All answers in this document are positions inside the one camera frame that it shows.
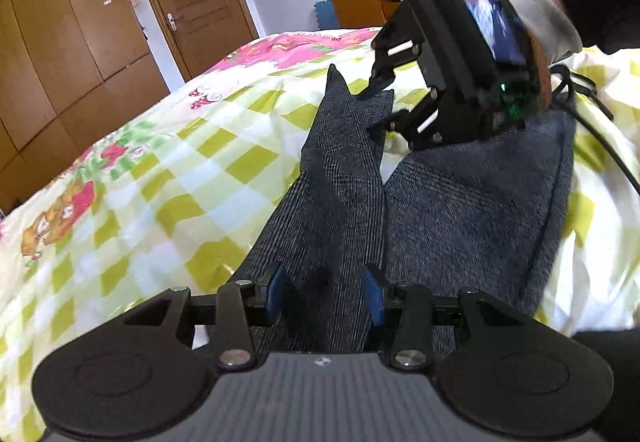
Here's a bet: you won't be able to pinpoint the blue foam mat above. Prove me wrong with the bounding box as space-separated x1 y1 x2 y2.
313 0 342 30

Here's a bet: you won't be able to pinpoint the black cable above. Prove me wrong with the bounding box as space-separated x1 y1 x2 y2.
547 64 640 197

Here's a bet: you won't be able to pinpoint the wooden wardrobe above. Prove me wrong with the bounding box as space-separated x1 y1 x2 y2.
0 0 171 215

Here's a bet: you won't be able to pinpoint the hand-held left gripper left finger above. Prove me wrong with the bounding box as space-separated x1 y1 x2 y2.
122 263 287 370

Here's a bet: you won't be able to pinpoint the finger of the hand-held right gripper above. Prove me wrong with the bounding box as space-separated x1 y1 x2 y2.
366 88 452 151
357 4 427 100

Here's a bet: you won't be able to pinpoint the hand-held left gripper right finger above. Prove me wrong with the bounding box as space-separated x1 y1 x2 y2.
362 264 536 369

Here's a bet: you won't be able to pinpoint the dark grey checked pants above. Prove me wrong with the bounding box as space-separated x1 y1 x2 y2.
192 63 578 355

